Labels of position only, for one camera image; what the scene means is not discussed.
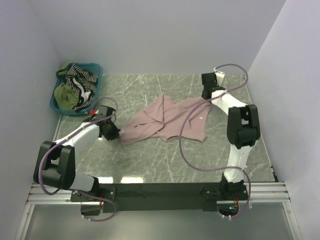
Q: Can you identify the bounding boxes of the pink tank top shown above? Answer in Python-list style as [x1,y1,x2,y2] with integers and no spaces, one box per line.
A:
[120,95,211,145]

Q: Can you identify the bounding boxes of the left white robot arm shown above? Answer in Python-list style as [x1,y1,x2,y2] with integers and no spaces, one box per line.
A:
[33,105,123,201]

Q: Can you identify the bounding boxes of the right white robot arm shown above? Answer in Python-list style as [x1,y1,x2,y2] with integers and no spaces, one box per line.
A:
[201,71,261,200]

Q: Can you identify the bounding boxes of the black white striped tank top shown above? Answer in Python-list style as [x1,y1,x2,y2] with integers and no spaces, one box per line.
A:
[65,63,98,112]

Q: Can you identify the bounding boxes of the green tank top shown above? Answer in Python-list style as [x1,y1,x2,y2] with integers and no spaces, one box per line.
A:
[53,61,79,111]

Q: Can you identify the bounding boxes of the teal plastic basket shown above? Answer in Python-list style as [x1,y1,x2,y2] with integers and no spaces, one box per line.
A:
[50,62,103,116]

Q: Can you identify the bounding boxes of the black base beam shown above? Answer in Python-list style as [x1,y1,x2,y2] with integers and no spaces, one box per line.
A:
[70,182,251,215]

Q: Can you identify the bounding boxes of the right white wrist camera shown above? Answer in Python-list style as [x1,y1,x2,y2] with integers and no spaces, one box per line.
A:
[213,67,225,86]

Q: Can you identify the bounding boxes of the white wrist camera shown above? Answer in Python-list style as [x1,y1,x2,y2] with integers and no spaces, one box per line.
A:
[213,67,225,86]
[84,109,100,122]

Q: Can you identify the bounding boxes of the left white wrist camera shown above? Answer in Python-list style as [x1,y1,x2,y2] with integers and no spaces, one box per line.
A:
[84,109,100,122]

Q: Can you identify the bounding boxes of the aluminium rail frame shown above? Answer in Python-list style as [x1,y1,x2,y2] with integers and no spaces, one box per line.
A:
[14,114,83,240]

